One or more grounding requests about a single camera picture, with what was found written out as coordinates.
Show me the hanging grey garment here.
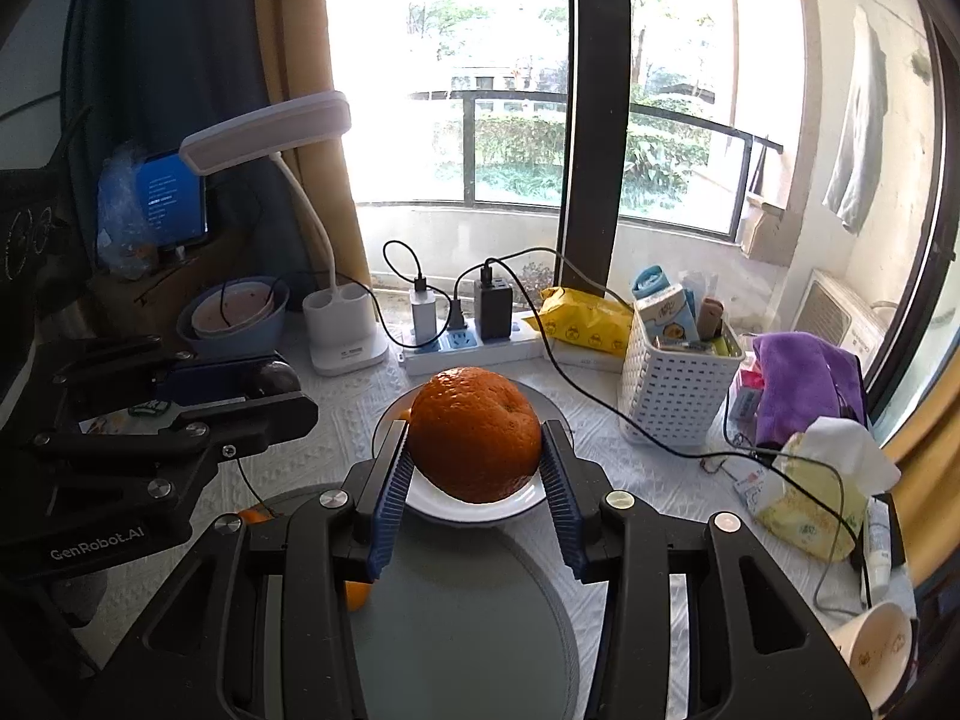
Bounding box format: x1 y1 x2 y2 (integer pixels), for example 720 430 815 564
821 6 890 233

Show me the black long charger cable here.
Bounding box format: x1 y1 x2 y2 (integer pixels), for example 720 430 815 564
480 249 875 612

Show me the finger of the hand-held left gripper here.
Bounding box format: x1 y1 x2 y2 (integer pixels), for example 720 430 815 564
52 337 301 410
30 392 320 462

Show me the small white packet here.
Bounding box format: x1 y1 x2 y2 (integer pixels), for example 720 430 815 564
731 465 773 511

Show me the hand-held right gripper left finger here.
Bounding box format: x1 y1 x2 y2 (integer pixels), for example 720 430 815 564
112 424 413 720

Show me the tan cardboard carton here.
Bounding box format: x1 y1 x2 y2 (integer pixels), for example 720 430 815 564
739 195 788 265

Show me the yellow tissue pack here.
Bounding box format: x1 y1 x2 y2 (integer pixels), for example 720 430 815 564
754 416 901 563

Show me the clear plastic bag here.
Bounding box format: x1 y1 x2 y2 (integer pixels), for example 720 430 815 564
96 141 162 278

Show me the teal curtain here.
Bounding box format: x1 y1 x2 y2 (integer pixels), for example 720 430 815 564
75 0 316 301

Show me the white plate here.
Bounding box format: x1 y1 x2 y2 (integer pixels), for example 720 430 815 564
373 379 578 526

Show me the pink packet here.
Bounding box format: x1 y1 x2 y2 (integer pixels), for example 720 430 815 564
727 371 766 421

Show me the black short charger cable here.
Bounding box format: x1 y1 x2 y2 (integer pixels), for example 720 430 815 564
382 240 430 293

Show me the white plastic basket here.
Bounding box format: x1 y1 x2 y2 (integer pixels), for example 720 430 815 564
619 307 746 449

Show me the black charger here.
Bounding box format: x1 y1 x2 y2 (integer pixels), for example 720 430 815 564
474 279 513 341

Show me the yellow curtain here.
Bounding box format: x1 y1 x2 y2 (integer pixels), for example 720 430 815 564
251 0 372 293

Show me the purple cloth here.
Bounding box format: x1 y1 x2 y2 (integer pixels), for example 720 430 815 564
752 330 869 447

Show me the white power strip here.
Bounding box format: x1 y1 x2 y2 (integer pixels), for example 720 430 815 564
397 319 545 377

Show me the white desk lamp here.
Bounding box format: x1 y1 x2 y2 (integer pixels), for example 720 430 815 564
178 90 389 377

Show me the blue roll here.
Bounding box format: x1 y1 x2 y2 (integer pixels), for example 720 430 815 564
630 265 680 301

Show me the flat white box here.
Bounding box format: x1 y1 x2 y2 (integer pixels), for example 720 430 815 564
555 349 627 376

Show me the white outdoor air unit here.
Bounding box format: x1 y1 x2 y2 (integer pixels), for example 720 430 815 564
791 268 890 376

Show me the grey round mat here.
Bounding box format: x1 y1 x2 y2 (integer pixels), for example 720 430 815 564
255 484 582 720

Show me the yellow snack packet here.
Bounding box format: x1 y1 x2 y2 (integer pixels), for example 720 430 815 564
523 286 635 357

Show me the white charger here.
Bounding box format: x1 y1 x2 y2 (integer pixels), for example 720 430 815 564
409 291 437 346

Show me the dark window frame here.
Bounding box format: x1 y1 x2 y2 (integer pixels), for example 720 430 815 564
559 0 631 301
862 15 960 406

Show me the drink carton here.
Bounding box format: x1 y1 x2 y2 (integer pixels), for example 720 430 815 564
636 283 698 342

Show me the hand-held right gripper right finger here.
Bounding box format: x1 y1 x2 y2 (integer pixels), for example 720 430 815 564
540 420 875 720

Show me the large orange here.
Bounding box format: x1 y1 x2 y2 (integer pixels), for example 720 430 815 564
409 366 542 503

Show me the white textured tablecloth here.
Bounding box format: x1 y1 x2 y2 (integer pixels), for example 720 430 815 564
75 356 916 720

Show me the white tube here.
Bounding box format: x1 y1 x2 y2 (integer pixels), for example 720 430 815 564
862 495 893 593

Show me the balcony railing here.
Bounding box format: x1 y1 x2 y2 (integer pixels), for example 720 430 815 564
409 90 785 241

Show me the pink bowl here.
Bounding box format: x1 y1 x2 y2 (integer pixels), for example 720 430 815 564
191 281 275 338

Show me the dark plum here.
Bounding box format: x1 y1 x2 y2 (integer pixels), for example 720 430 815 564
255 360 297 395

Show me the brown cardboard box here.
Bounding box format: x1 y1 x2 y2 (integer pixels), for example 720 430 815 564
86 232 256 346

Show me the white printed mug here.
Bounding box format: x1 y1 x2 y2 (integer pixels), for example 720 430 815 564
829 600 920 713

